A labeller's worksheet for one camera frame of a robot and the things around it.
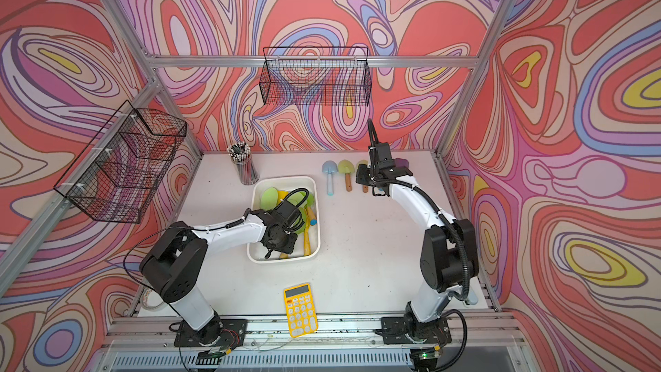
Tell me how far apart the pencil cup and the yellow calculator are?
48 centimetres

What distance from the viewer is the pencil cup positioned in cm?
98

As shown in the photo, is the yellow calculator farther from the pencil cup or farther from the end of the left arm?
the pencil cup

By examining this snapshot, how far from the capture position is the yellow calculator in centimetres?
75
